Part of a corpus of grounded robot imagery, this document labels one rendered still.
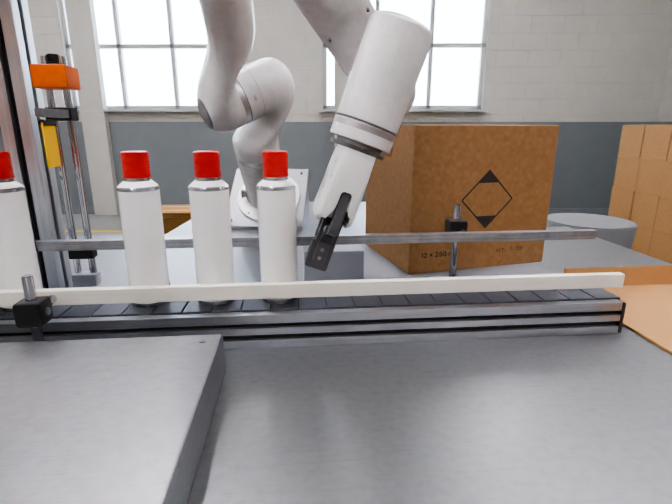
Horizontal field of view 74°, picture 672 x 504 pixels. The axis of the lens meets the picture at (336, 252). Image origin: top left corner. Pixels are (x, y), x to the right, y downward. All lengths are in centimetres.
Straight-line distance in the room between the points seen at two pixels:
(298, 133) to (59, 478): 571
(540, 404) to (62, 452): 45
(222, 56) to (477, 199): 58
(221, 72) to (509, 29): 554
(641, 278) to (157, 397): 84
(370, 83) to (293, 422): 39
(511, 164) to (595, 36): 587
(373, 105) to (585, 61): 616
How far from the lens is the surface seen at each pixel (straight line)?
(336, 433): 47
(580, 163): 670
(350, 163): 56
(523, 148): 93
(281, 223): 59
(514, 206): 93
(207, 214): 60
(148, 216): 63
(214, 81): 105
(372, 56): 59
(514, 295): 70
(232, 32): 98
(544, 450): 49
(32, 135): 83
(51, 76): 74
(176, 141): 634
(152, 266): 64
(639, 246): 419
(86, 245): 72
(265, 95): 110
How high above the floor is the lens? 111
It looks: 15 degrees down
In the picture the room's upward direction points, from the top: straight up
